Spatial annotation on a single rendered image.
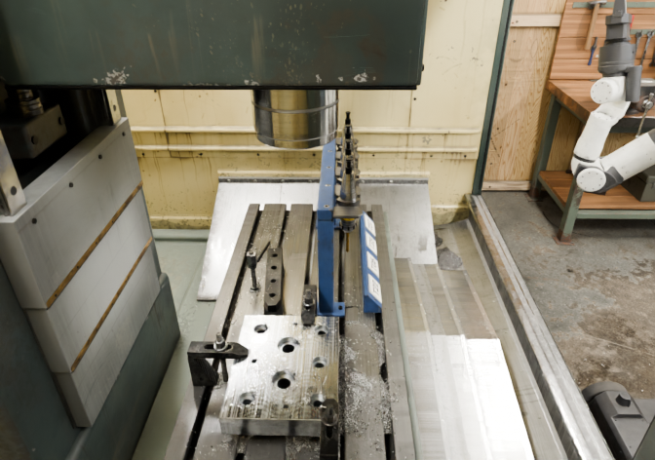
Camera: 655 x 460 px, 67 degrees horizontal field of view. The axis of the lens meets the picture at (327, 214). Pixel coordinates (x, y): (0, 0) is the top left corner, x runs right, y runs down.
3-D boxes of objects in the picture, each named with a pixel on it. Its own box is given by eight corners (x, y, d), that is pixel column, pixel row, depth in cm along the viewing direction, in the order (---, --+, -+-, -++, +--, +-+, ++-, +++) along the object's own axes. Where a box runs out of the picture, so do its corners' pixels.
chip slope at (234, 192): (422, 230, 221) (428, 177, 208) (452, 345, 161) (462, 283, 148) (225, 228, 223) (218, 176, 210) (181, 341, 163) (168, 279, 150)
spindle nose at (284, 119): (265, 118, 101) (260, 57, 95) (343, 121, 99) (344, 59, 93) (244, 149, 87) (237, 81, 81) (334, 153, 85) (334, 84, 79)
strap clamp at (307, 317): (317, 316, 133) (316, 271, 125) (315, 353, 121) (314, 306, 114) (305, 316, 133) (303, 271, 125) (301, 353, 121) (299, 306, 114)
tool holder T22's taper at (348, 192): (338, 192, 124) (338, 168, 121) (356, 192, 124) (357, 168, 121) (339, 201, 120) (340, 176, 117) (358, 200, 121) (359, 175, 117)
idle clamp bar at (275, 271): (284, 264, 153) (282, 247, 149) (283, 323, 131) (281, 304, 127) (268, 265, 152) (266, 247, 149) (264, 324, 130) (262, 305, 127)
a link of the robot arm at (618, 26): (640, 14, 138) (636, 58, 141) (601, 19, 143) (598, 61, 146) (636, 12, 128) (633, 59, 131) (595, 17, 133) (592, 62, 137)
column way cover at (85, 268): (167, 287, 144) (129, 117, 117) (96, 433, 103) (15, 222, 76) (150, 287, 144) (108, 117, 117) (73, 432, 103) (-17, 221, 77)
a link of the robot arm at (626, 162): (591, 187, 162) (662, 148, 149) (594, 206, 152) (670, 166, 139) (569, 161, 161) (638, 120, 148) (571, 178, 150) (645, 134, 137)
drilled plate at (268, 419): (338, 331, 122) (339, 316, 119) (337, 437, 97) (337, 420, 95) (246, 329, 123) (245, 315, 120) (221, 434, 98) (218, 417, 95)
